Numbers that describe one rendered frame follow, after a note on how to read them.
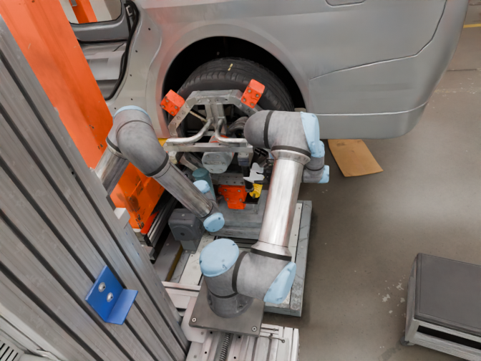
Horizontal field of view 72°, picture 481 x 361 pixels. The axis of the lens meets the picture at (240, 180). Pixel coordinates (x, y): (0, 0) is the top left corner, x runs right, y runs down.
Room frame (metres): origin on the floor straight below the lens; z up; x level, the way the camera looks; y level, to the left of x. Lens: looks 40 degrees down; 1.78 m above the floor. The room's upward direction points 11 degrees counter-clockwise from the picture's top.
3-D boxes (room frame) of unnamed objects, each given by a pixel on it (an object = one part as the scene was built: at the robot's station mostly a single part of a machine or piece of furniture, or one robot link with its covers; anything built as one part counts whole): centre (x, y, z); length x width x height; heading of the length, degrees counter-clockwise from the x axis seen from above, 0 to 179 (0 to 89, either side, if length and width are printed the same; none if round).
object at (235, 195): (1.47, 0.03, 0.48); 0.16 x 0.12 x 0.17; 159
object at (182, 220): (1.55, 0.33, 0.26); 0.42 x 0.18 x 0.35; 159
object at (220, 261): (0.59, 0.10, 0.98); 0.13 x 0.12 x 0.14; 60
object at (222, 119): (1.28, -0.01, 1.03); 0.19 x 0.18 x 0.11; 159
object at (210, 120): (1.35, 0.18, 1.03); 0.19 x 0.18 x 0.11; 159
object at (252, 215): (1.59, -0.02, 0.32); 0.40 x 0.30 x 0.28; 69
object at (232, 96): (1.43, 0.04, 0.85); 0.54 x 0.07 x 0.54; 69
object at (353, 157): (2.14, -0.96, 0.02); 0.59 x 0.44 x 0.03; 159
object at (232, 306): (0.59, 0.10, 0.87); 0.15 x 0.15 x 0.10
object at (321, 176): (1.05, -0.32, 0.85); 0.11 x 0.08 x 0.09; 71
